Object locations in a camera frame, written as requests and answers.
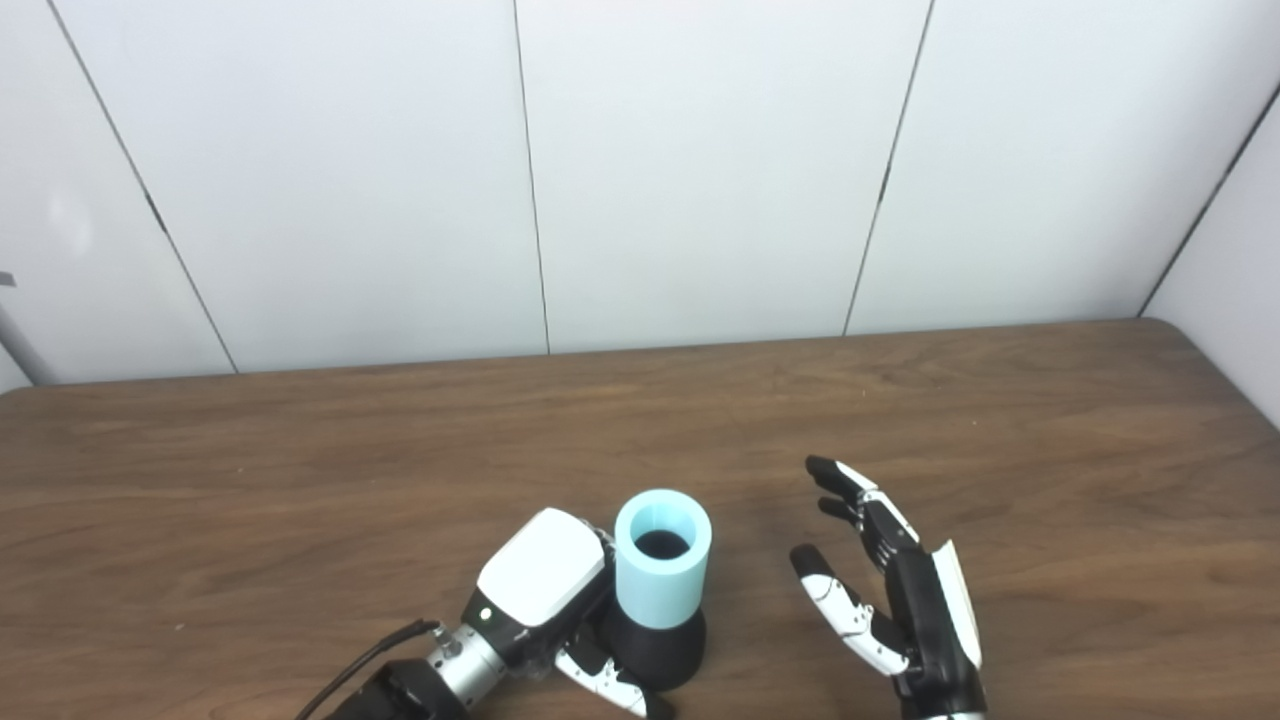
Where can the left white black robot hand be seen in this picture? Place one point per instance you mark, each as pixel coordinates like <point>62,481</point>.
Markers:
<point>540,575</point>

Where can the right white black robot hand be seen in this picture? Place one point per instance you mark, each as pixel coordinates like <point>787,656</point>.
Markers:
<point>925,610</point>

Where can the black nozzle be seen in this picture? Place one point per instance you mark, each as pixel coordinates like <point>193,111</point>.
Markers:
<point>655,655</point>

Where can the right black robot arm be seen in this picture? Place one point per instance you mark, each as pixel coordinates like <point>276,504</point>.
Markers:
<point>950,716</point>

